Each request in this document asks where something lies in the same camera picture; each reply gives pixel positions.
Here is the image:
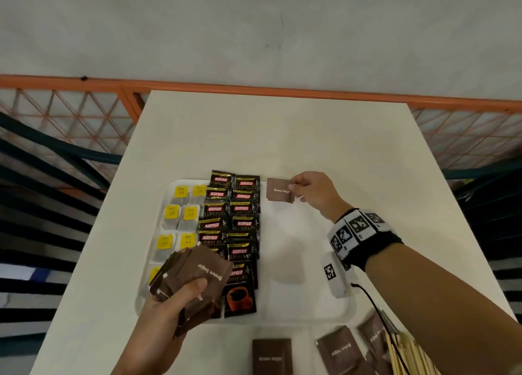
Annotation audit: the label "black wristband with marker tags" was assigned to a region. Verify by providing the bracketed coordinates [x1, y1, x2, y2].
[327, 208, 404, 272]

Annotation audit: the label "rows of yellow-tag tea bags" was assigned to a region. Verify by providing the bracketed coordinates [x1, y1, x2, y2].
[139, 184, 209, 299]

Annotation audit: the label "black cable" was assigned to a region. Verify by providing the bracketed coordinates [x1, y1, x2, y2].
[351, 283, 409, 375]

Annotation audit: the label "rows of black coffee sachets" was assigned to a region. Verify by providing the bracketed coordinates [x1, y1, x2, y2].
[197, 170, 262, 318]

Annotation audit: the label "person's right hand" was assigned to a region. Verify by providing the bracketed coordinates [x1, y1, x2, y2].
[290, 172, 355, 225]

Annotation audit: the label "dark green metal pipe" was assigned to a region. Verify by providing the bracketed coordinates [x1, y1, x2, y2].
[442, 163, 522, 180]
[0, 111, 124, 166]

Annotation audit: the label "orange mesh fence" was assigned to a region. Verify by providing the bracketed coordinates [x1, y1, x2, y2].
[0, 74, 522, 172]

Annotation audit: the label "stack of brown sugar sachets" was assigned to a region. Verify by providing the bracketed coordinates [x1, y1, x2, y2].
[149, 246, 234, 339]

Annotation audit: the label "white plastic tray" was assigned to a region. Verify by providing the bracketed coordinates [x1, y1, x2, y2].
[135, 178, 358, 326]

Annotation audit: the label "person's left hand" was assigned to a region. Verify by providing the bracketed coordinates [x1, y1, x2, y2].
[130, 278, 209, 357]

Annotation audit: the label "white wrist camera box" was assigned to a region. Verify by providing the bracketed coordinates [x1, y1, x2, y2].
[320, 252, 354, 299]

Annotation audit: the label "person's left forearm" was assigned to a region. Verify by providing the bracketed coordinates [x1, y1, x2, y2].
[111, 335, 189, 375]

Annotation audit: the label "person's right forearm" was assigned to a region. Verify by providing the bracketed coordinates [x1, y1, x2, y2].
[364, 242, 522, 375]

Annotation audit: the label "single brown sugar packet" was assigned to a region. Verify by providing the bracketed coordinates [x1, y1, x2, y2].
[266, 178, 295, 204]

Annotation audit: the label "bundle of wooden stir sticks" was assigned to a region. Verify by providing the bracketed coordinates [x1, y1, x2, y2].
[385, 331, 442, 375]

